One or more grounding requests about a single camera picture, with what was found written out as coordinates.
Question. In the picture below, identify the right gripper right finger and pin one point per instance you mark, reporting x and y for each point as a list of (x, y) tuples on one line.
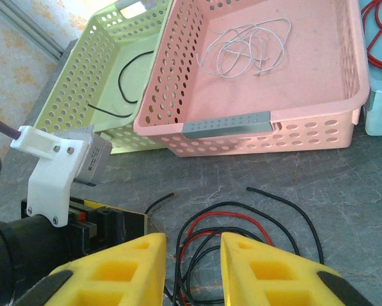
[(273, 280)]

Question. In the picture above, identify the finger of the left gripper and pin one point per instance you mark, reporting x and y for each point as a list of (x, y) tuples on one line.
[(123, 226)]

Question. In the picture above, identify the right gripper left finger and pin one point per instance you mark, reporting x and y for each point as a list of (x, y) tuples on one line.
[(114, 280)]

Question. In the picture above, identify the green perforated plastic basket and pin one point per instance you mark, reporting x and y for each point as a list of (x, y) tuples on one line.
[(111, 92)]

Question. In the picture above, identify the pink perforated plastic basket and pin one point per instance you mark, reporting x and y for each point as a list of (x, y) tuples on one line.
[(289, 95)]

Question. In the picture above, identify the blue perforated plastic basket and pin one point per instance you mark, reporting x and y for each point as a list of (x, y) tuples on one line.
[(380, 83)]

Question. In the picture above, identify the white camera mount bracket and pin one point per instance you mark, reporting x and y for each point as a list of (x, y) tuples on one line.
[(50, 165)]

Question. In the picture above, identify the aluminium frame post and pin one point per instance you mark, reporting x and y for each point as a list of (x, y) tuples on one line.
[(28, 28)]

